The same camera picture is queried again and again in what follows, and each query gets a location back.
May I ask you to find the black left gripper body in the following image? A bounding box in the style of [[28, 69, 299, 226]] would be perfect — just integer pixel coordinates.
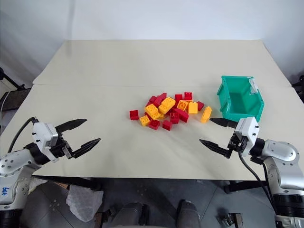
[[49, 129, 73, 160]]

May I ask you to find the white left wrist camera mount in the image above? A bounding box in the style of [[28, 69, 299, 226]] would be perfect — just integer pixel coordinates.
[[32, 122, 59, 163]]

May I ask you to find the black equipment stand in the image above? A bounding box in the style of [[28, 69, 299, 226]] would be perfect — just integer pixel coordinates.
[[291, 74, 304, 103]]

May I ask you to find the clear label holder on bin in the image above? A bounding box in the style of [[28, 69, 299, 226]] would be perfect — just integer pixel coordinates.
[[247, 79, 259, 95]]

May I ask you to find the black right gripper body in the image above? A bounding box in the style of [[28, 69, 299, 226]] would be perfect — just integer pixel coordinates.
[[227, 130, 247, 153]]

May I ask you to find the white cable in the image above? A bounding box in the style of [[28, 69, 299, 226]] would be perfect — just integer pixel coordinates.
[[0, 90, 11, 124]]

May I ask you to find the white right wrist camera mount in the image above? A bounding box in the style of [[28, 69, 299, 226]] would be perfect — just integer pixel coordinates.
[[234, 116, 260, 156]]

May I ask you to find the dark floor base plate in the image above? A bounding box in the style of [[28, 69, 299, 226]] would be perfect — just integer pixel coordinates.
[[0, 88, 31, 112]]

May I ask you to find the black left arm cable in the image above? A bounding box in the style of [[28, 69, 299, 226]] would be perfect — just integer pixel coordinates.
[[7, 116, 40, 154]]

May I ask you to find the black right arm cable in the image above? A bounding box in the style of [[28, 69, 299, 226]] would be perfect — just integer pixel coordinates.
[[238, 151, 276, 209]]

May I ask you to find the white plastic bag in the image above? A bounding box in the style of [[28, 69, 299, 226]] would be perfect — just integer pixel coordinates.
[[66, 184, 104, 223]]

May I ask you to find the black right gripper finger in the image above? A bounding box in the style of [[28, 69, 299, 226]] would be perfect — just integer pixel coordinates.
[[199, 139, 233, 159], [209, 117, 239, 129]]

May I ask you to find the black tripod stand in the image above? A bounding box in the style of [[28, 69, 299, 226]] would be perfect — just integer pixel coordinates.
[[0, 67, 26, 91]]

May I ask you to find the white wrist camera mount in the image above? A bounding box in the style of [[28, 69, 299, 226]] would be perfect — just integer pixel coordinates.
[[234, 116, 260, 156], [32, 122, 59, 163]]

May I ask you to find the green plastic storage bin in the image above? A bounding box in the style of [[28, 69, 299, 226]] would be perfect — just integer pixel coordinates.
[[216, 75, 266, 123]]

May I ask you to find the black table frame bar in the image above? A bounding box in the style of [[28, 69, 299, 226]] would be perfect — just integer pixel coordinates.
[[32, 175, 102, 191]]

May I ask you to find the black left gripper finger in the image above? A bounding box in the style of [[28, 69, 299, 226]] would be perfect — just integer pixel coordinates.
[[71, 137, 102, 159], [55, 118, 88, 132]]

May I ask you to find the dark rounded shape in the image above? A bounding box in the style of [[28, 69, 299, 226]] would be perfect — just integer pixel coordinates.
[[176, 199, 202, 228], [109, 202, 150, 228]]

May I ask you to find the black table caster foot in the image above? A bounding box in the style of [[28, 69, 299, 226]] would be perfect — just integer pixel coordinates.
[[224, 180, 262, 195]]

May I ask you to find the yellow plastic toy brick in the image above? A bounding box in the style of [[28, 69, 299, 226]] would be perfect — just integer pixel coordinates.
[[200, 106, 213, 124]]

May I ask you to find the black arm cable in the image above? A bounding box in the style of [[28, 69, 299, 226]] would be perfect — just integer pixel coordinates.
[[238, 151, 276, 209], [7, 116, 40, 154]]

